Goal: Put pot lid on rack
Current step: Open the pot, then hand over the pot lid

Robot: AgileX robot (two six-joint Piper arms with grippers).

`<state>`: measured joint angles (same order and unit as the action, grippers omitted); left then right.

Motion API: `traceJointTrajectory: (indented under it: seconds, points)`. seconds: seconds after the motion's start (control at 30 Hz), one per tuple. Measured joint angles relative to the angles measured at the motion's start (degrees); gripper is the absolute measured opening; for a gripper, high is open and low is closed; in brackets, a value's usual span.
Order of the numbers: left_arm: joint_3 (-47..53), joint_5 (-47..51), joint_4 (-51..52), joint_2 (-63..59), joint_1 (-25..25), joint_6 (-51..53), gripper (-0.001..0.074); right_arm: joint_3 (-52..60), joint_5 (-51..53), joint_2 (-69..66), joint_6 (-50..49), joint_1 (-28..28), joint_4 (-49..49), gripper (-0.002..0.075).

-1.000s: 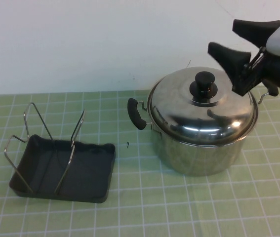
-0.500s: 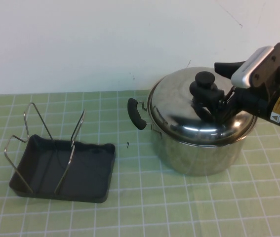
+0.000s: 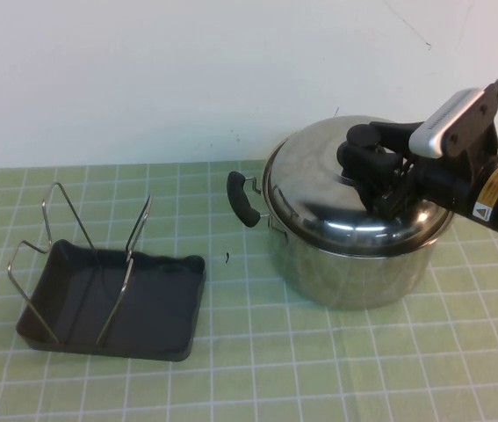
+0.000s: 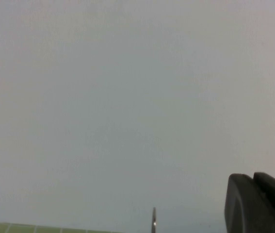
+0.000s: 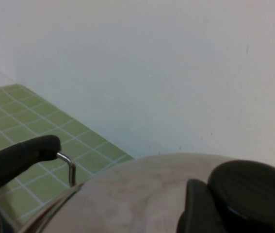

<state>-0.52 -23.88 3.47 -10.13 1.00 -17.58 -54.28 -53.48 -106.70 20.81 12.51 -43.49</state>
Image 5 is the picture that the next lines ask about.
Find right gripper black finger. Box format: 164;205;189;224
177;179;219;233

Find steel pot lid black knob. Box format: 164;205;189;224
18;152;275;233

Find green checked tablecloth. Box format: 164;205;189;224
0;83;135;233

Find stainless steel pot black handles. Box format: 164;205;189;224
0;134;84;233

